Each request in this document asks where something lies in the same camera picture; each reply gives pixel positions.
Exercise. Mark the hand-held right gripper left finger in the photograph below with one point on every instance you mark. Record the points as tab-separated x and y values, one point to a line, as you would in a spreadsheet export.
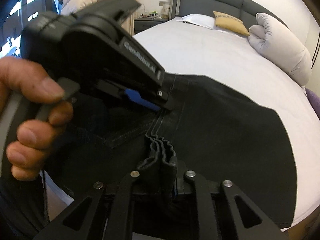
125	195

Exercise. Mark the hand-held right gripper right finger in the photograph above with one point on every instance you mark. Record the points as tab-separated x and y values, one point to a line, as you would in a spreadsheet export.
197	195

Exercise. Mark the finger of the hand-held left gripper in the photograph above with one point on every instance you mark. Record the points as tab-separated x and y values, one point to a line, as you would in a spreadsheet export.
140	97

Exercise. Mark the black denim pants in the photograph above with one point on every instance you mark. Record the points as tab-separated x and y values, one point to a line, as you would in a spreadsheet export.
225	135

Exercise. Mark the person's left hand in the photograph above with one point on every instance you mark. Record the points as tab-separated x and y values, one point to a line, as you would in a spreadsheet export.
27	80

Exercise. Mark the grey nightstand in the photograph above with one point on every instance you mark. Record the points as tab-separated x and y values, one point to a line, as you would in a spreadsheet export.
147	25

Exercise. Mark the bed with white sheet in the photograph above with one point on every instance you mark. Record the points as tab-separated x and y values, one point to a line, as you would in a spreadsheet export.
200	55

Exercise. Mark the large glass window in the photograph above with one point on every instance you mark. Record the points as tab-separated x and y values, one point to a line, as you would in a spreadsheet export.
20	10

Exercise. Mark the white pillow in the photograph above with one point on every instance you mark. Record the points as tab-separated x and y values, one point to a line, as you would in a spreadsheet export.
200	20

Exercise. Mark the person's dark clothing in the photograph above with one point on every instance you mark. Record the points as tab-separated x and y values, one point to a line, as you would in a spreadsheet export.
20	205

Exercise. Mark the yellow patterned pillow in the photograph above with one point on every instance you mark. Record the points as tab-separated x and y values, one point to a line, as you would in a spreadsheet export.
230	22

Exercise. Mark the rolled white duvet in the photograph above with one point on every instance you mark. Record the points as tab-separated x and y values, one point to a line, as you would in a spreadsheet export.
280	47

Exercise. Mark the purple cushion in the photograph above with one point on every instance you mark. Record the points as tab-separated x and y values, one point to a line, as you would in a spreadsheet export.
313	100

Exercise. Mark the wall socket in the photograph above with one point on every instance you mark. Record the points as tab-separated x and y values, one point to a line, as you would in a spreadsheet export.
164	3

